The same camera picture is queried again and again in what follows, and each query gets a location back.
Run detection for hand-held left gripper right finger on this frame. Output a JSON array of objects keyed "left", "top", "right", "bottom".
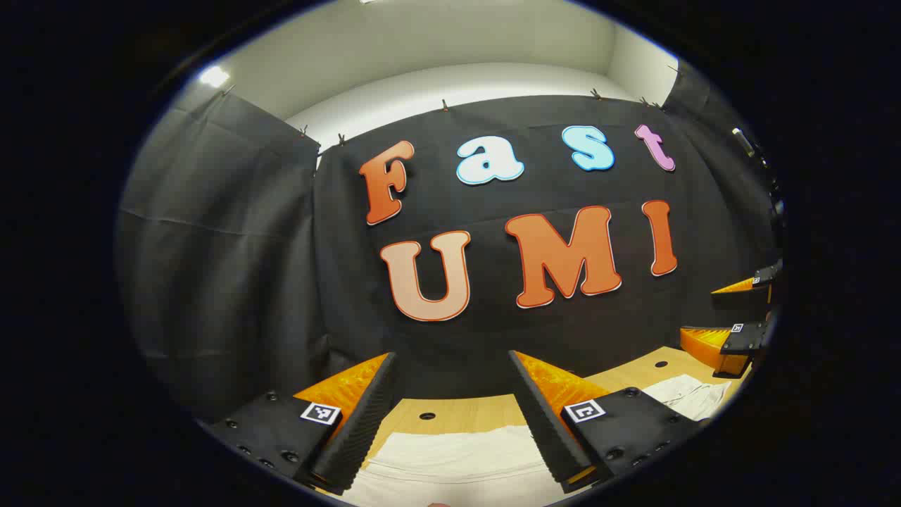
[{"left": 508, "top": 350, "right": 705, "bottom": 494}]

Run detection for white jeans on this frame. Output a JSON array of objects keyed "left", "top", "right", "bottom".
[{"left": 341, "top": 375, "right": 733, "bottom": 507}]

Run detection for black backdrop cloth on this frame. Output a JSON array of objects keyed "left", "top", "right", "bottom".
[{"left": 115, "top": 67, "right": 783, "bottom": 423}]

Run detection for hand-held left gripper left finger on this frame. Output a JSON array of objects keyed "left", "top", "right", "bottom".
[{"left": 199, "top": 352, "right": 398, "bottom": 494}]

